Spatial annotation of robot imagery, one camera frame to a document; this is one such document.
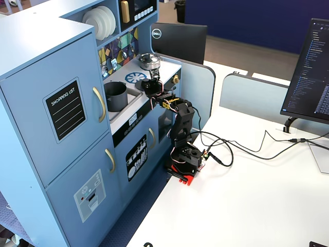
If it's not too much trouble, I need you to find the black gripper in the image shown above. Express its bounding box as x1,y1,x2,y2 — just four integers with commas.
136,78,166,98

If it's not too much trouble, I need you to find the dark gray pot lid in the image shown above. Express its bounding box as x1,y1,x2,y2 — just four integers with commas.
134,79,148,92

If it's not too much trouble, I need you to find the shiny silver pot lid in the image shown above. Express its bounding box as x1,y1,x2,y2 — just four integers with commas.
137,52,161,65

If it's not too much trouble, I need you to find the white toy sink basin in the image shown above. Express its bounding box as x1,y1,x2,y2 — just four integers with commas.
104,86,143,121

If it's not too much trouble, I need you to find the dark gray pot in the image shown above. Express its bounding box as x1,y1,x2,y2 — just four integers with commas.
104,81,129,113

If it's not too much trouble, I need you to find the silver toy ladle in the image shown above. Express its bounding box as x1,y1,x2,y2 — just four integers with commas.
120,32,128,60

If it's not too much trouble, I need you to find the silver toy spatula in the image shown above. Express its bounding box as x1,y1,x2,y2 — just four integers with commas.
109,42,119,70

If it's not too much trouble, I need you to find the silver toy whisk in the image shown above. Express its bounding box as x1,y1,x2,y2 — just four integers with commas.
101,51,109,78

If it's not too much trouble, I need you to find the black Dell monitor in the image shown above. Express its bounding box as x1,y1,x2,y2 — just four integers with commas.
151,22,208,65

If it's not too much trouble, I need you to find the white plate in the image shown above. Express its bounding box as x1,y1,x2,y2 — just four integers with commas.
88,7,112,39
96,5,117,36
82,10,103,41

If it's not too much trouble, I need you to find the black toy microwave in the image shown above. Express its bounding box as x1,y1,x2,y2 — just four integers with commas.
118,0,158,32

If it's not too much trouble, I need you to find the black shopping list sticker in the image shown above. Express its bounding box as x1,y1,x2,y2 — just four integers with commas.
42,76,88,144

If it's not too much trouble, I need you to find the black trash bin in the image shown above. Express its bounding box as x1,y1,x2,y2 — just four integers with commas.
174,0,187,24

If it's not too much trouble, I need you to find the black table clamp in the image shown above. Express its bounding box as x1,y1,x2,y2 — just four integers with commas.
166,167,189,182

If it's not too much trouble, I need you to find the blue toy kitchen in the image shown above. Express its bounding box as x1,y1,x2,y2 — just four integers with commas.
0,0,182,247

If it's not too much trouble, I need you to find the black monitor showing code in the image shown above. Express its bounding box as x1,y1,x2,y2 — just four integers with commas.
280,17,329,126

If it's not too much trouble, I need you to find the long gold fridge door handle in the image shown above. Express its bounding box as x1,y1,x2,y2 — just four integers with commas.
92,86,106,124

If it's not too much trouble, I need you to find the gold microwave handle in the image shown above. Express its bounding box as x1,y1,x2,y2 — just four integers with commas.
120,0,130,24

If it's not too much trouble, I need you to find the short gold freezer door handle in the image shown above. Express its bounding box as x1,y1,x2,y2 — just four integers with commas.
104,148,116,174

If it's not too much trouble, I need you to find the red robot base mount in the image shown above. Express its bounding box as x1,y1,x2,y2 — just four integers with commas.
166,162,206,187

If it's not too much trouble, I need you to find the black looped cable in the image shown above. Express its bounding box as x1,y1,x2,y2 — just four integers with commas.
191,107,329,168

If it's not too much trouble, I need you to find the black cable with connector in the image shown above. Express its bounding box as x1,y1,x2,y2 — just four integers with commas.
264,129,329,145

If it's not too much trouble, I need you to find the gray monitor base plate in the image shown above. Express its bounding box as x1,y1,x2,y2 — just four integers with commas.
307,140,329,174

